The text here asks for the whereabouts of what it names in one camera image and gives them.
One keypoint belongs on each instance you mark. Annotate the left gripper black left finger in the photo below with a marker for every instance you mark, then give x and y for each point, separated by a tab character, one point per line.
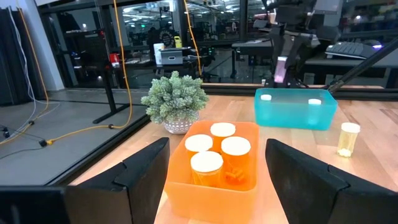
136	186

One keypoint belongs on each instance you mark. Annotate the black desk leg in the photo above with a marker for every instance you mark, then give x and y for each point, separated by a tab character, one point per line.
109	93

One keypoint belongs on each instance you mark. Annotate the black diagonal frame strut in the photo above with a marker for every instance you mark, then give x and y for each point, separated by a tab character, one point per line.
363	65

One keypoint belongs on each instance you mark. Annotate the orange pill bottle white cap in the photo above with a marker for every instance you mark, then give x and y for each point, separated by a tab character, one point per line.
222	129
206	161
198	143
235	145

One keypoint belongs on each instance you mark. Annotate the green succulent in white pot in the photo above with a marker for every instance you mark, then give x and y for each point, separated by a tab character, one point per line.
175	96

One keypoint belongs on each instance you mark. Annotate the grey equipment box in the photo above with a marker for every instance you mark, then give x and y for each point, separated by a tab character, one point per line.
171	57

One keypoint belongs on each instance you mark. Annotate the orange translucent plastic bin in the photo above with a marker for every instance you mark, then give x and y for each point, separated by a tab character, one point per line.
211	202

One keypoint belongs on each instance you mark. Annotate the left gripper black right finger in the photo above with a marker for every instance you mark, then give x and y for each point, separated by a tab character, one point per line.
311	193

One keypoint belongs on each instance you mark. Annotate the black desk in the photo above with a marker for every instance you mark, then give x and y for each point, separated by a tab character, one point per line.
342	67

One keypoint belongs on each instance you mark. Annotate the black computer keyboard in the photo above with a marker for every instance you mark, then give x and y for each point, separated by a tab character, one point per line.
348	49

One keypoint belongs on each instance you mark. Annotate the yellow pill bottle white cap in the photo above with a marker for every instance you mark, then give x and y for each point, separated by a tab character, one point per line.
314	101
348	140

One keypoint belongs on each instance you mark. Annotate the teal translucent plastic bin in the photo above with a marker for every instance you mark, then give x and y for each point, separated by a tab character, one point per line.
292	116

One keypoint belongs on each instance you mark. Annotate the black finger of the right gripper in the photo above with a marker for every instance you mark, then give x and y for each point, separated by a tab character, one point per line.
275	43
293	43

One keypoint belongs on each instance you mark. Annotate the white container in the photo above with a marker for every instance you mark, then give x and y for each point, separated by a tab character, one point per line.
158	53

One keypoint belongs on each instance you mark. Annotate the red object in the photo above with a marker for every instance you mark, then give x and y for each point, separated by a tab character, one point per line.
114	59

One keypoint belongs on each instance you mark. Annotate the black curtain panel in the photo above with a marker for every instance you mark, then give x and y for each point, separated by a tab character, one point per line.
9	77

